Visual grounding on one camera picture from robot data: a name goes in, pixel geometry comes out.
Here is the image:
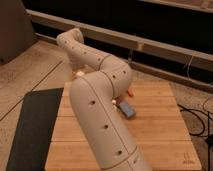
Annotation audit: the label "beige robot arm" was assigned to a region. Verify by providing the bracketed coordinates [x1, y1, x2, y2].
[57, 28, 152, 171]

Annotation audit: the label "orange red marker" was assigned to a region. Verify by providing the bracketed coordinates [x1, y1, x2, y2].
[127, 87, 134, 97]

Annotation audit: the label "dark floor mat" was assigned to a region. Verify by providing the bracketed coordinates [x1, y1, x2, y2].
[6, 88, 63, 171]

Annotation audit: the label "brown cabinet corner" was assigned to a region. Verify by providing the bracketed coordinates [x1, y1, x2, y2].
[0, 0, 37, 64]

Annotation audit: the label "black cables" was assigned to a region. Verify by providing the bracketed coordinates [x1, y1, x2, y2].
[178, 96, 213, 148]

